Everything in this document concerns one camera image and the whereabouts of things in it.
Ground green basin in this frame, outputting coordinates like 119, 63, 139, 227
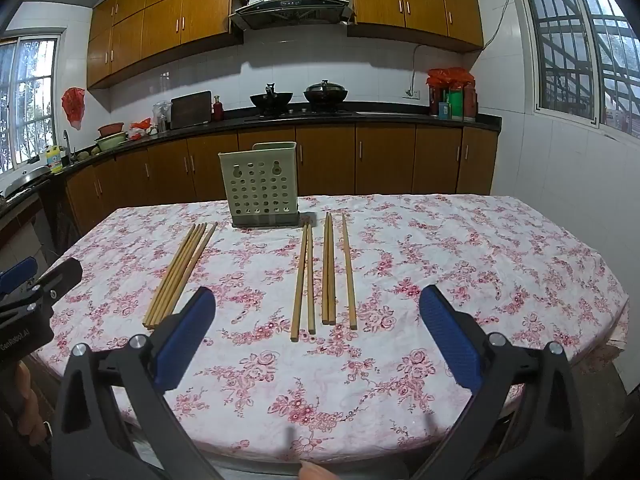
95, 131, 129, 152

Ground pink floral tablecloth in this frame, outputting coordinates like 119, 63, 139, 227
30, 194, 630, 466

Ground person's right hand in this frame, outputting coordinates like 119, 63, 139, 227
298, 461, 337, 480

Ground green perforated utensil holder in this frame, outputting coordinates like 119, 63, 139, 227
218, 141, 299, 228

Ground gas stove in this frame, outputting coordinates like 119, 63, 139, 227
244, 105, 357, 123

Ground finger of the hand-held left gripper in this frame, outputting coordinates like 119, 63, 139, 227
0, 256, 39, 297
30, 258, 83, 307

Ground wooden base cabinets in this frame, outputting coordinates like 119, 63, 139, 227
64, 126, 498, 236

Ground black lidded wok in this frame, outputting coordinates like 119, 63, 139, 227
303, 80, 348, 107

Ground wooden upper cabinet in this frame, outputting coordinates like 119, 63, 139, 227
347, 0, 485, 52

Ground red wrapped packages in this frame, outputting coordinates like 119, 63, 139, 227
426, 67, 478, 120

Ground green box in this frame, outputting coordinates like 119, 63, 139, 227
446, 89, 466, 120

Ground dark cutting board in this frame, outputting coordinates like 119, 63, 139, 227
170, 91, 213, 130

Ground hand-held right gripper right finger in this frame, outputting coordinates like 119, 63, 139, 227
415, 284, 588, 480

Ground black kitchen countertop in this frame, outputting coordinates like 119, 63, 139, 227
0, 108, 502, 211

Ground person's left hand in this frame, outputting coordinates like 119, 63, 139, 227
12, 360, 53, 448

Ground glass jar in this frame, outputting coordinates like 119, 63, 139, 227
152, 101, 173, 133

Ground large barred window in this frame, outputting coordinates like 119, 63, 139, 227
517, 0, 640, 138

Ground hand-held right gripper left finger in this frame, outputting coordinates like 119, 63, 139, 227
50, 286, 226, 480

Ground red plastic bag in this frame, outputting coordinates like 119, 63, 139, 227
61, 87, 87, 128

